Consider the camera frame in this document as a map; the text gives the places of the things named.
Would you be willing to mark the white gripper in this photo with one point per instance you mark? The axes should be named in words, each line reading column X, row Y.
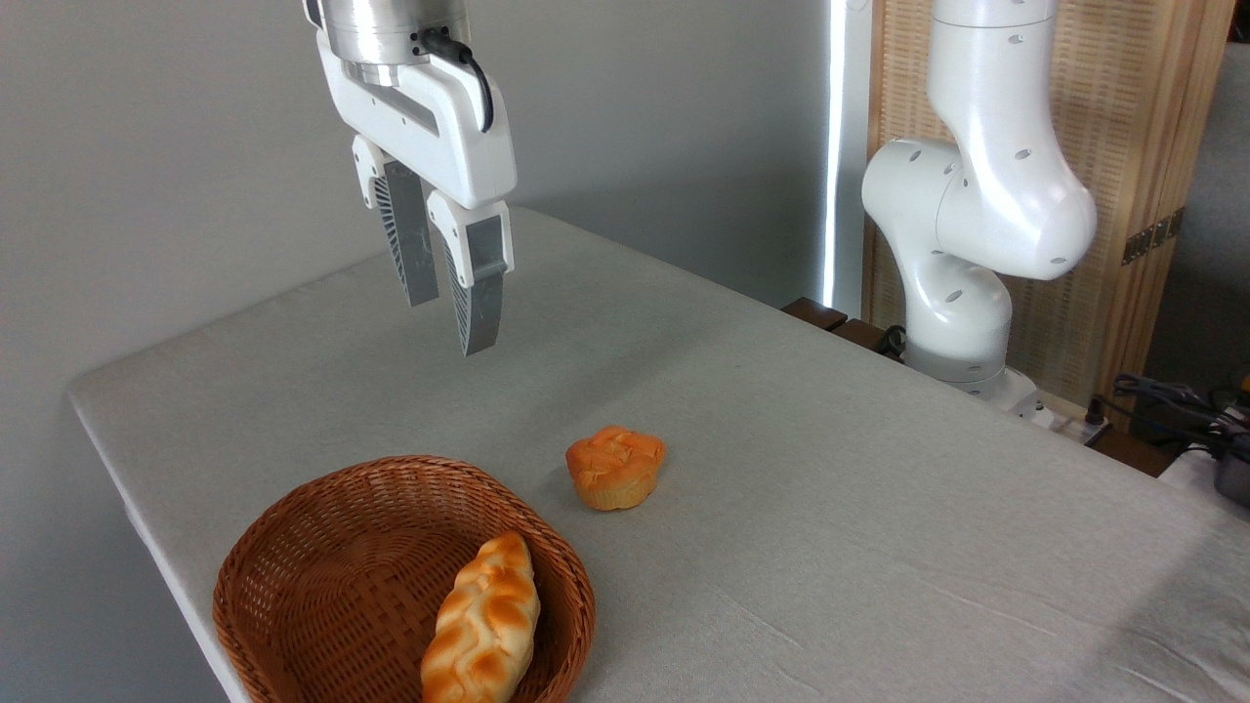
column 444, row 137

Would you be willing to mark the round orange bread bun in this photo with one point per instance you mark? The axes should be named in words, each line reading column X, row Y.
column 615, row 469

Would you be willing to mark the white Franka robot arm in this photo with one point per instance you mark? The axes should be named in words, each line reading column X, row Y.
column 996, row 195

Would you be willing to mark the long braided bread loaf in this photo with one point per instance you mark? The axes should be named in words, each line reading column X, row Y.
column 483, row 625

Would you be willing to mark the brown wicker basket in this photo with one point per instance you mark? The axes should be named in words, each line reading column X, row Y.
column 293, row 557

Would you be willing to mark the dark brown wooden block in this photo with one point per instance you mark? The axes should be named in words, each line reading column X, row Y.
column 815, row 313
column 861, row 335

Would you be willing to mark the grey tablecloth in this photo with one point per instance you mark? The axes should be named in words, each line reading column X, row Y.
column 830, row 508

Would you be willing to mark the wooden bamboo folding screen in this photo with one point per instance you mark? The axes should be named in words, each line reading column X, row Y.
column 1123, row 127

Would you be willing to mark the brass screen hinge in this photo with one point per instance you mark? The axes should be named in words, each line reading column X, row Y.
column 1152, row 236

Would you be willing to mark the white vertical light post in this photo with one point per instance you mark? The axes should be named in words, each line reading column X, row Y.
column 848, row 146

